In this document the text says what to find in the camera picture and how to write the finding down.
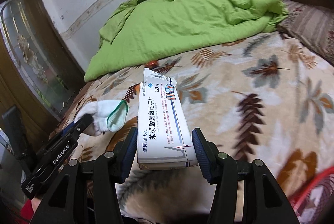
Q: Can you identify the wooden door with glass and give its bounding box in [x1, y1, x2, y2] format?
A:
[0, 0, 86, 146]

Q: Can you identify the green quilt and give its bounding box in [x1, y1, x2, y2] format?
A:
[84, 0, 289, 82]

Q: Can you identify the white sock with green trim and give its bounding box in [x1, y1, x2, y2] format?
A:
[75, 99, 129, 136]

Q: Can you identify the striped brown pillow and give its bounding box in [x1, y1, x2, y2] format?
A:
[277, 0, 334, 68]

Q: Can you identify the leaf print fleece blanket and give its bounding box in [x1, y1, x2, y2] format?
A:
[60, 31, 334, 224]

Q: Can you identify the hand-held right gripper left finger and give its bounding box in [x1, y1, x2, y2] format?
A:
[30, 127, 138, 224]

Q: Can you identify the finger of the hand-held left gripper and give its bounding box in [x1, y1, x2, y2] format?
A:
[63, 114, 94, 136]

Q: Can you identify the black panel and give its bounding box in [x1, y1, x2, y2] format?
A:
[1, 105, 34, 175]

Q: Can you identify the long white medicine box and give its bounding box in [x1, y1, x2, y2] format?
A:
[137, 68, 199, 170]

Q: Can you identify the red lattice basket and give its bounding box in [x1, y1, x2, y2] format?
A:
[287, 165, 334, 224]

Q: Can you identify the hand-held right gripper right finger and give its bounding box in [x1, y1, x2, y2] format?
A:
[191, 128, 300, 224]

